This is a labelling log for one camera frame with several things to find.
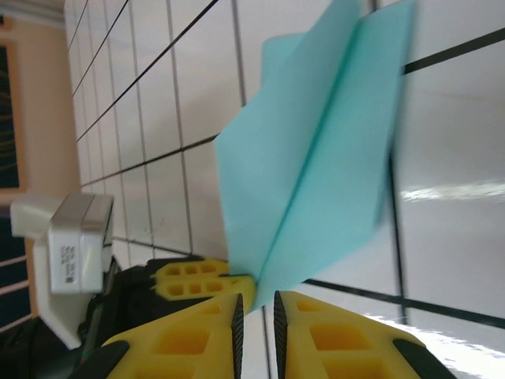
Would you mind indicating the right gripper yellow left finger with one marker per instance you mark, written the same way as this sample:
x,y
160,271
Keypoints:
x,y
177,343

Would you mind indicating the light blue paper sheet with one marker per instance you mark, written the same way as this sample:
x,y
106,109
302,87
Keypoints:
x,y
307,158

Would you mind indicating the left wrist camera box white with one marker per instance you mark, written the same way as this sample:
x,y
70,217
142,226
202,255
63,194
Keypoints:
x,y
71,252

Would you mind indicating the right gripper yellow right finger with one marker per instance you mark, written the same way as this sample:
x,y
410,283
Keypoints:
x,y
335,347

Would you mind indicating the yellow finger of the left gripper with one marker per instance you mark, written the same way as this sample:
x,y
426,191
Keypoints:
x,y
193,269
221,286

